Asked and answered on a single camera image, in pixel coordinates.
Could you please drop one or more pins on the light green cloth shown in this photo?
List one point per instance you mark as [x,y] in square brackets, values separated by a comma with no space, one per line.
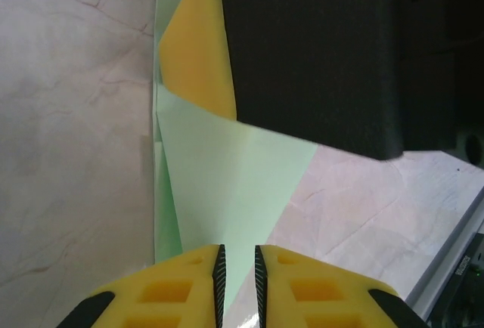
[227,177]

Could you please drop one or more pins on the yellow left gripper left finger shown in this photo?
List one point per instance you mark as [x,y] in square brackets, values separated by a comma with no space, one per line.
[166,294]

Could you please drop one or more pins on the aluminium mounting rail frame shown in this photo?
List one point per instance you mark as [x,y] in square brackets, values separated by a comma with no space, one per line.
[446,252]

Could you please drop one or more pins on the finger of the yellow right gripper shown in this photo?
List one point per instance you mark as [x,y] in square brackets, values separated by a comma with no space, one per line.
[196,52]

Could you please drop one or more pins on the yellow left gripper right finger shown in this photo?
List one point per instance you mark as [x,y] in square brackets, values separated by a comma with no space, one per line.
[321,294]

